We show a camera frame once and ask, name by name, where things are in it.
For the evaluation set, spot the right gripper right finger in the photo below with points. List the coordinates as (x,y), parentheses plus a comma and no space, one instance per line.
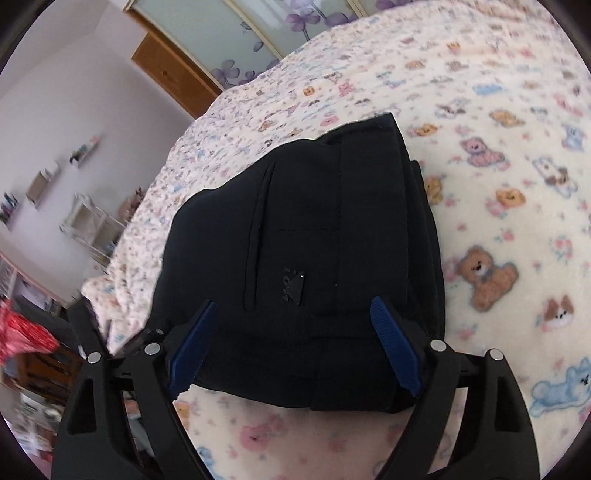
(495,438)

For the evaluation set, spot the white shelf rack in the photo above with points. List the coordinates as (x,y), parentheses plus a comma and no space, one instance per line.
(93,228)

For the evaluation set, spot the white wall shelf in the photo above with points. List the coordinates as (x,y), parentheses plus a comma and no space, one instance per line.
(43,180)

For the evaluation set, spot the teddy bear print blanket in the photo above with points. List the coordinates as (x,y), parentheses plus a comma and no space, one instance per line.
(493,100)

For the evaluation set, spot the wooden door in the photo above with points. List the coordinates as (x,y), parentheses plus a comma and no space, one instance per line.
(184,85)

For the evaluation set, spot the red cloth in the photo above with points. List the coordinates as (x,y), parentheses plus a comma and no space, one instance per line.
(19,336)

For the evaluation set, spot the black pants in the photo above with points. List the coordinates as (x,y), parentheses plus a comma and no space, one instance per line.
(311,278)

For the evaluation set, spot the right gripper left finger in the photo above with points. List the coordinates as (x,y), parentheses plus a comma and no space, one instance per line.
(120,422)

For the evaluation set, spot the frosted glass sliding wardrobe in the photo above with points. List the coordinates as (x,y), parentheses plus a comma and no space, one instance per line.
(234,41)

